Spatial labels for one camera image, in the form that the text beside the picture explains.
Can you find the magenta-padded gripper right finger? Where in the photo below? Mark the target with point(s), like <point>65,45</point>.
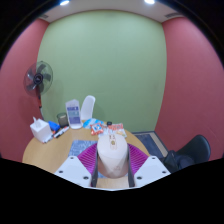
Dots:
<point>151,168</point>

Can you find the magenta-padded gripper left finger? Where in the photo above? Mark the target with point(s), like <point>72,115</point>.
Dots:
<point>73,168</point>

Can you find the pale pink computer mouse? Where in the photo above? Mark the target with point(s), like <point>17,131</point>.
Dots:
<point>112,156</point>

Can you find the blue patterned mouse pad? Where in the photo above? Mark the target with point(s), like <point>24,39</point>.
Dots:
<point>80,146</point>

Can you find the black whiteboard marker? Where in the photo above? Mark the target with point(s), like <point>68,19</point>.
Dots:
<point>61,131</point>

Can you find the white whiteboard marker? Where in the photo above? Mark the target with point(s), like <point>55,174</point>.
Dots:
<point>49,137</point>

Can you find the black office chair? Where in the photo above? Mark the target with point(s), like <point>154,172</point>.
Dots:
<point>190,153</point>

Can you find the blue whiteboard eraser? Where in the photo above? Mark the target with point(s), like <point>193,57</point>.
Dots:
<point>54,126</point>

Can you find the light blue packet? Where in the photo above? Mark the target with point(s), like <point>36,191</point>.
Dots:
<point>89,122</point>

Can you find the dark mesh pen cup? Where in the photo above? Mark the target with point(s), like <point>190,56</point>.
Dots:
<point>62,120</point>

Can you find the white tissue box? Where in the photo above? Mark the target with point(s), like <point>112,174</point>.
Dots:
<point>40,130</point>

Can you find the clear acrylic sign stand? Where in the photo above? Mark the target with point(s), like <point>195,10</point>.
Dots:
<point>74,115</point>

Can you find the small black object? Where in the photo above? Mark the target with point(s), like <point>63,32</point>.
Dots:
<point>109,123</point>

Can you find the black standing fan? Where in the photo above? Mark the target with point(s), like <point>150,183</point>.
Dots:
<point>38,79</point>

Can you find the round ceiling light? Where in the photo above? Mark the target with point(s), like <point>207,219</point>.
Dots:
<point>64,2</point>
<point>149,1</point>

